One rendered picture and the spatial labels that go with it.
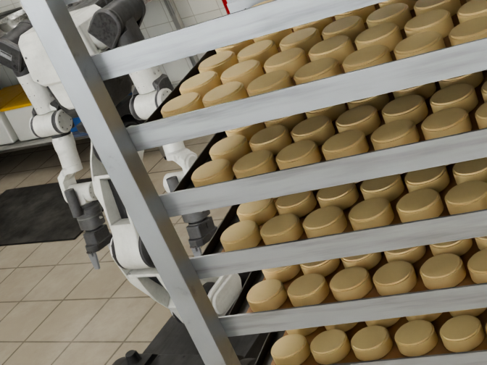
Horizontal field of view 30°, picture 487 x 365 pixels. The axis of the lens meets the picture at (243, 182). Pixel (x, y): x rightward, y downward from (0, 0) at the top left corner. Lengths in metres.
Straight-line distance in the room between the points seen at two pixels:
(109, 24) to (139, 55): 1.69
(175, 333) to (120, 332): 0.58
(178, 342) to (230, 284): 0.28
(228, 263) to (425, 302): 0.23
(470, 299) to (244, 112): 0.32
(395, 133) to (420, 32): 0.11
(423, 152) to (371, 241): 0.13
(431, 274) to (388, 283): 0.05
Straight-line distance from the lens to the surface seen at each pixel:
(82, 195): 3.08
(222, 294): 3.15
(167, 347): 3.28
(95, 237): 3.11
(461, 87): 1.03
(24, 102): 6.08
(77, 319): 4.15
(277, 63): 1.04
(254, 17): 0.91
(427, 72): 0.89
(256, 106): 0.95
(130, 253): 2.93
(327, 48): 1.02
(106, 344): 3.85
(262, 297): 1.14
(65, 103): 2.85
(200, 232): 2.80
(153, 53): 0.97
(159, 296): 3.11
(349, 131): 1.02
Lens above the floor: 1.81
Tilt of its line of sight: 23 degrees down
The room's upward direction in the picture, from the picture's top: 24 degrees counter-clockwise
